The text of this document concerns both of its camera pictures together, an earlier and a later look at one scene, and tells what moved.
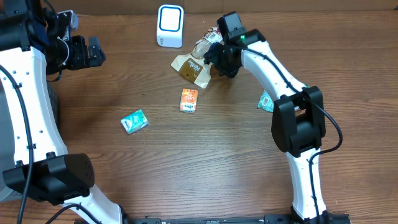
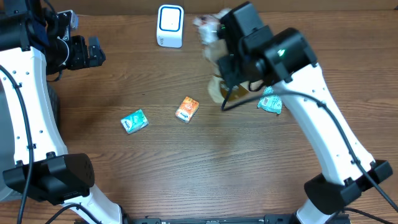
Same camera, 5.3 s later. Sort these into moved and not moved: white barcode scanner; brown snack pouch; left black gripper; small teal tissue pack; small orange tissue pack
Moved: small orange tissue pack; brown snack pouch
Not moved: left black gripper; small teal tissue pack; white barcode scanner
